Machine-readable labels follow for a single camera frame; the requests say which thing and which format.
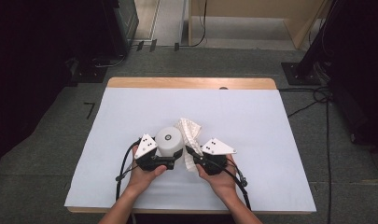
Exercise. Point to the black cabinet with glass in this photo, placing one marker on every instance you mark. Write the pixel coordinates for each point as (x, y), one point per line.
(124, 21)

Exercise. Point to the white paper towel roll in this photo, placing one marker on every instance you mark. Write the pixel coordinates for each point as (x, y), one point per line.
(169, 144)

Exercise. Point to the black curtain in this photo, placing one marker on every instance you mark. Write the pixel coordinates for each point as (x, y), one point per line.
(364, 62)
(21, 62)

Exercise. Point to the person's left hand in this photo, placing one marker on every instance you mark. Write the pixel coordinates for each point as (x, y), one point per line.
(143, 179)

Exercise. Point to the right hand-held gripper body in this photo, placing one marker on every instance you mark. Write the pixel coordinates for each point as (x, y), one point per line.
(214, 161)

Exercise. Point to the black metal stand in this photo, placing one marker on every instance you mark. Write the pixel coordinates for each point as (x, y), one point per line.
(301, 74)

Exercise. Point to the person's right hand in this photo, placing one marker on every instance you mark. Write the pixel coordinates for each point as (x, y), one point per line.
(222, 183)

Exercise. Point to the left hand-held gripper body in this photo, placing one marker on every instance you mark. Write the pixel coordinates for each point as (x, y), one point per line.
(146, 158)

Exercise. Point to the white paper table sheet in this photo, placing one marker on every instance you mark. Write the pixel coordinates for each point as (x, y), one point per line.
(255, 124)

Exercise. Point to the black flat stand base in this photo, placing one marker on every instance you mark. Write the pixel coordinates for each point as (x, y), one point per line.
(90, 74)

